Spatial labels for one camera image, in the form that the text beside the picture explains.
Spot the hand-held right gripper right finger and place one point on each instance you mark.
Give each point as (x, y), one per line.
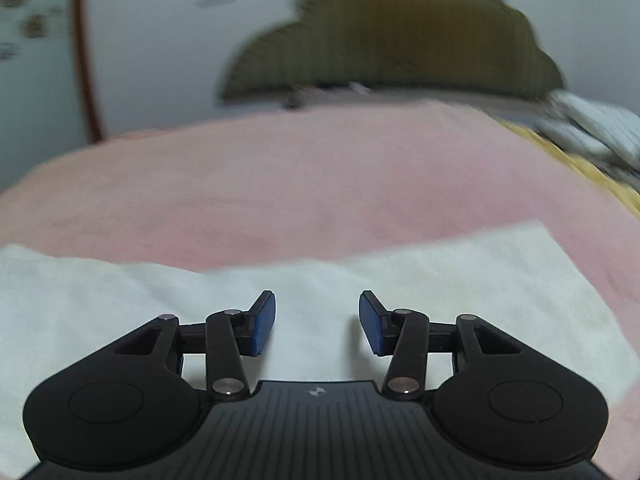
(371, 322)

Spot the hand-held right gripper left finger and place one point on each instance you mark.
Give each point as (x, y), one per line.
(264, 322)

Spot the white towel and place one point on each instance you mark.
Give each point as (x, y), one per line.
(315, 280)

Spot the pink blanket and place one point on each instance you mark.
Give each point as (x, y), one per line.
(300, 170)

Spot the olive green padded headboard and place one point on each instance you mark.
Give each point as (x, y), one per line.
(400, 35)

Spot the white striped cloth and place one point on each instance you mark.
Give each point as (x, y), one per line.
(595, 120)

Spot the brown wooden door frame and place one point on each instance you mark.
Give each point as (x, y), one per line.
(82, 60)

